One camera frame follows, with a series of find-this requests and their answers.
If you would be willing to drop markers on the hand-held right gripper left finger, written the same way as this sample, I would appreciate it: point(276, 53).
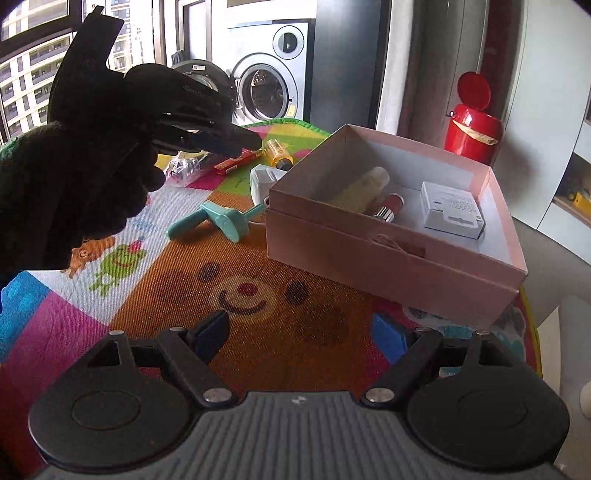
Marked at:
point(213, 331)

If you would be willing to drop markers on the red lipstick tube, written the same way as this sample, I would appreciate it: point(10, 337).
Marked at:
point(390, 205)

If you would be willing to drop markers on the white plastic container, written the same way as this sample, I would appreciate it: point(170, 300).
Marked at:
point(263, 182)

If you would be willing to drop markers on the teal plastic tool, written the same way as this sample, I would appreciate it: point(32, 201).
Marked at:
point(212, 221)

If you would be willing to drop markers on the colourful cartoon play mat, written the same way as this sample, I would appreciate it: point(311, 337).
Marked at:
point(184, 286)

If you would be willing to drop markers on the pale yellow bottle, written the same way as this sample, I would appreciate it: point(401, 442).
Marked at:
point(360, 189)

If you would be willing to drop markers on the red pedal bin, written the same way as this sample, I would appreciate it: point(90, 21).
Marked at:
point(471, 129)

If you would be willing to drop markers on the clear bag with black item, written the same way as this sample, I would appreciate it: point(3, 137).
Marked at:
point(184, 170)

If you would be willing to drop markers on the person's left hand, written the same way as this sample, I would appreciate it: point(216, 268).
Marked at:
point(60, 194)

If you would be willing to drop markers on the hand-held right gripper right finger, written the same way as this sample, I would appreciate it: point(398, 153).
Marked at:
point(388, 333)

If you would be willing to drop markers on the red orange packet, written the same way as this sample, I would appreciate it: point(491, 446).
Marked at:
point(235, 162)

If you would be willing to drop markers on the pink cardboard box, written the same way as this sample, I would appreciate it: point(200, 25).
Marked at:
point(332, 258)

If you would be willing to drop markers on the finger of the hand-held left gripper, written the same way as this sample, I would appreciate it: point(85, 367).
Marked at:
point(217, 138)

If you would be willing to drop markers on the silver stacked dryer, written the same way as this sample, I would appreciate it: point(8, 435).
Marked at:
point(286, 39)

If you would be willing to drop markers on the amber small bottle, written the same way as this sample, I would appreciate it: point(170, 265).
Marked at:
point(278, 152)

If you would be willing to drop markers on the silver front-load washing machine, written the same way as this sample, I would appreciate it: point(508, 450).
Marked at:
point(270, 87)

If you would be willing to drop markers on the white flat packet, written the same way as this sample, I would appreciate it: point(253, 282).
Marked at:
point(452, 207)

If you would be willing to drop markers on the white cabinet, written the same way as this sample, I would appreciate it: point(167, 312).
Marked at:
point(549, 92)

